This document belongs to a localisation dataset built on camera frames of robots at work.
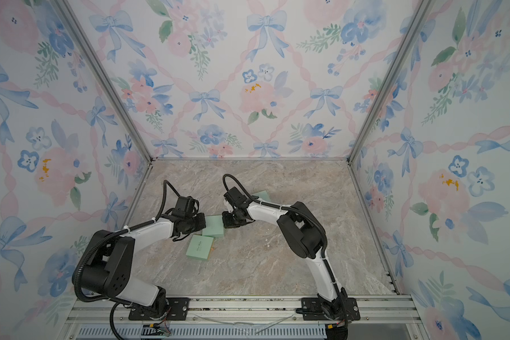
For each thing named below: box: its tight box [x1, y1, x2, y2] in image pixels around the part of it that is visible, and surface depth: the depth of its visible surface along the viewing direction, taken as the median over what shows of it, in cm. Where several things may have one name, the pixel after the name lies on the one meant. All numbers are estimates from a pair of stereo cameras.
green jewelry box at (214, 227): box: [201, 214, 225, 238], surface depth 92 cm
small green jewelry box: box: [185, 234, 214, 261], surface depth 87 cm
